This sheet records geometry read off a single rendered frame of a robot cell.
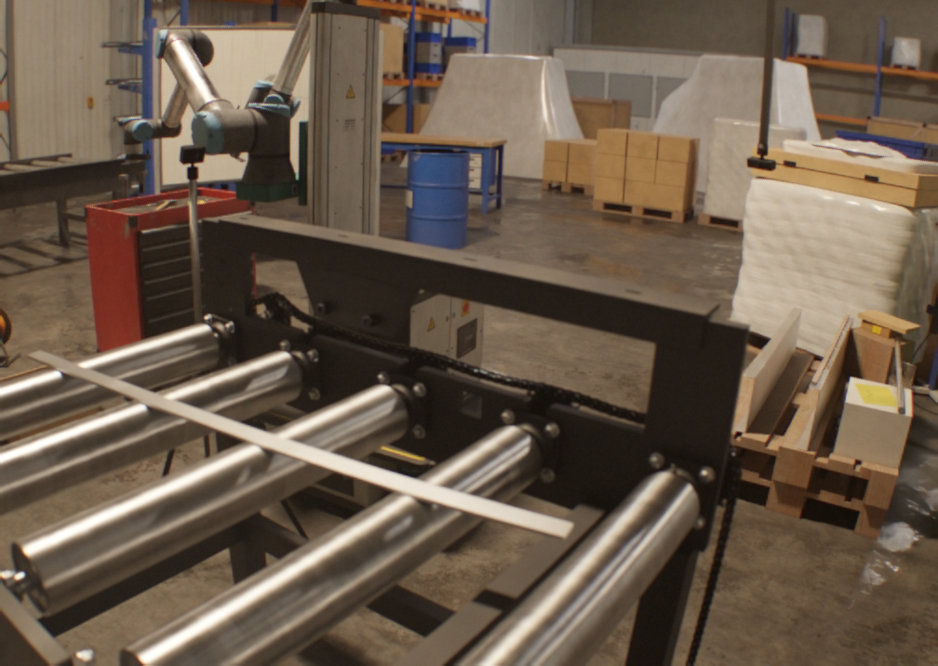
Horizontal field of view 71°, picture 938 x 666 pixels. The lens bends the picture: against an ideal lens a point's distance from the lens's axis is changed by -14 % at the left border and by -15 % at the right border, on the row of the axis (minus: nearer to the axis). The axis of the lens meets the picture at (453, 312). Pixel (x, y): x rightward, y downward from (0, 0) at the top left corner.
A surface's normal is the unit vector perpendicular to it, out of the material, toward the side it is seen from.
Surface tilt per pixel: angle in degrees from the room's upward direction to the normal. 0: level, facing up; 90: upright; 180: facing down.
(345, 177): 90
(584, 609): 36
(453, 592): 0
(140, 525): 48
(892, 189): 90
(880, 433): 90
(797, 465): 90
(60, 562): 54
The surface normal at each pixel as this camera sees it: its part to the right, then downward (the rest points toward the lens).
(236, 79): 0.50, 0.27
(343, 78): 0.88, 0.17
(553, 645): 0.51, -0.65
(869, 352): -0.90, 0.10
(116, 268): -0.58, 0.22
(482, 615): 0.04, -0.95
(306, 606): 0.68, -0.41
